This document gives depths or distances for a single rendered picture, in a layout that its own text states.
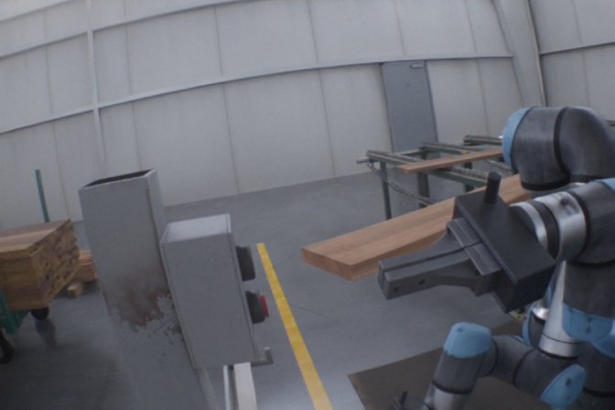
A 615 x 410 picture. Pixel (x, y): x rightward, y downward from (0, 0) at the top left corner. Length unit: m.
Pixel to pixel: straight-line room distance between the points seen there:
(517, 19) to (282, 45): 5.65
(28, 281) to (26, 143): 6.86
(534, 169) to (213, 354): 0.59
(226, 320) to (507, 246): 0.25
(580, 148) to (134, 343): 0.63
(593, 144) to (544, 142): 0.10
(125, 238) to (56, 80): 9.09
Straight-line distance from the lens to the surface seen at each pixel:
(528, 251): 0.42
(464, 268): 0.42
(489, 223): 0.44
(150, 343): 0.38
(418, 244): 1.37
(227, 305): 0.35
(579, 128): 0.72
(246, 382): 0.61
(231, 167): 8.74
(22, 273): 3.02
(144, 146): 8.80
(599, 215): 0.50
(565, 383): 0.72
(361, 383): 2.31
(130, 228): 0.34
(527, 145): 0.77
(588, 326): 0.57
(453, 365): 0.73
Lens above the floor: 1.33
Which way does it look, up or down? 8 degrees down
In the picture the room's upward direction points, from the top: 8 degrees counter-clockwise
